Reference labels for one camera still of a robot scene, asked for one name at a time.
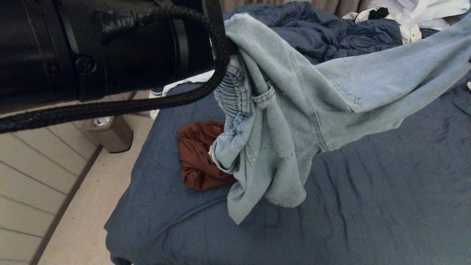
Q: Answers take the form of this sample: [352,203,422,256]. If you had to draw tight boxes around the light blue denim shorts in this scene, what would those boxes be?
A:
[210,13,471,225]

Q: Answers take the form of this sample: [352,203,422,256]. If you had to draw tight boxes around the rust brown drawstring shorts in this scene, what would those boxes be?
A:
[177,120,238,191]

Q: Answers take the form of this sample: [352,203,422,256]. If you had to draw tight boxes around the dark blue crumpled duvet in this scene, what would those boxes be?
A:
[223,1,403,65]

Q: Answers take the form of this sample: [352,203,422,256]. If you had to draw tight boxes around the brown trash bin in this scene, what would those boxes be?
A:
[83,116,134,153]

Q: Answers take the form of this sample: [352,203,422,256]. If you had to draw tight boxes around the beige curtain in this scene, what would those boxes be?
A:
[221,0,372,18]

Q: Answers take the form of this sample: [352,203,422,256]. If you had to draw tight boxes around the small black garment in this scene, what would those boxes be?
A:
[368,7,389,20]

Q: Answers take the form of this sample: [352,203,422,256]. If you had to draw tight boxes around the white crumpled clothing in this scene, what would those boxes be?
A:
[368,0,471,33]

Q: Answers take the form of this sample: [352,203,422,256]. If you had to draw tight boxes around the dark blue denim garment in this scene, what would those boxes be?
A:
[419,28,442,39]

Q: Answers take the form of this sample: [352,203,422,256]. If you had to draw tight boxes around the bed with blue sheet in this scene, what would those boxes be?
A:
[104,68,471,265]

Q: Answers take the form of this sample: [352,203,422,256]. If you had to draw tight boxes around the blue pillow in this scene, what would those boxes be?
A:
[456,7,471,24]

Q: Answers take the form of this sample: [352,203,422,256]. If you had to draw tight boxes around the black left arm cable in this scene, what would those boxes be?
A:
[0,6,230,134]

